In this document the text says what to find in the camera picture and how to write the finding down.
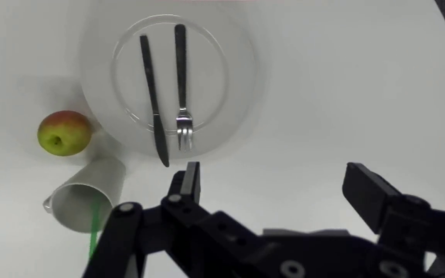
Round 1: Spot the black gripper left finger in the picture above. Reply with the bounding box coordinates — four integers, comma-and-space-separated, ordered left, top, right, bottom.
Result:
82, 161, 266, 278

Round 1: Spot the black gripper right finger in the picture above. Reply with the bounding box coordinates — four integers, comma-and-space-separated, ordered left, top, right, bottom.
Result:
341, 162, 445, 278

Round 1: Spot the red green apple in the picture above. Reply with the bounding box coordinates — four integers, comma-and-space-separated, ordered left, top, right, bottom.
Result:
37, 110, 93, 158

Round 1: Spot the green drinking straw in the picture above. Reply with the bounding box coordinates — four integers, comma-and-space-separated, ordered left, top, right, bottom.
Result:
88, 199, 102, 259

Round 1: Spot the white ceramic mug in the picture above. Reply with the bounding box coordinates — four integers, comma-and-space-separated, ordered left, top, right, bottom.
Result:
42, 156, 127, 235

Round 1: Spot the white round dinner plate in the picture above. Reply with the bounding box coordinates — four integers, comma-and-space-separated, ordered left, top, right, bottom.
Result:
80, 0, 260, 156

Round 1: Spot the black handled table knife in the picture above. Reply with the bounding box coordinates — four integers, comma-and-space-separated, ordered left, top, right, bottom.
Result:
139, 34, 171, 168

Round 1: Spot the black handled silver fork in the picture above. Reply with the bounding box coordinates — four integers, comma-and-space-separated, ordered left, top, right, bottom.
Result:
173, 23, 195, 151

